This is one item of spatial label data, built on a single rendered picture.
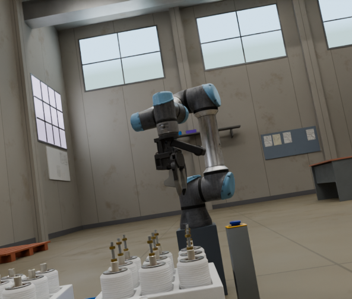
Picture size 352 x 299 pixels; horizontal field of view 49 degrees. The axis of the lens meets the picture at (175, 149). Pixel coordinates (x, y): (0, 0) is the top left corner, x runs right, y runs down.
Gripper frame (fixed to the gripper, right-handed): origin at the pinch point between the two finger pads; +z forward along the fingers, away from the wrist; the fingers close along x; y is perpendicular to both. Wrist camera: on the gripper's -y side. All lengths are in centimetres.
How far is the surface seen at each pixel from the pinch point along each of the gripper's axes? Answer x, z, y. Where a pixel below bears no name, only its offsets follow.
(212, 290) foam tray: 16.5, 29.1, -10.9
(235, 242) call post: -9.5, 20.4, -12.5
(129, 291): 20.8, 27.0, 13.5
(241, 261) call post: -9.8, 27.0, -13.1
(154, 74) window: -855, -358, 383
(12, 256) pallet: -234, 41, 332
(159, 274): 18.9, 23.1, 3.9
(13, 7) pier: -485, -459, 525
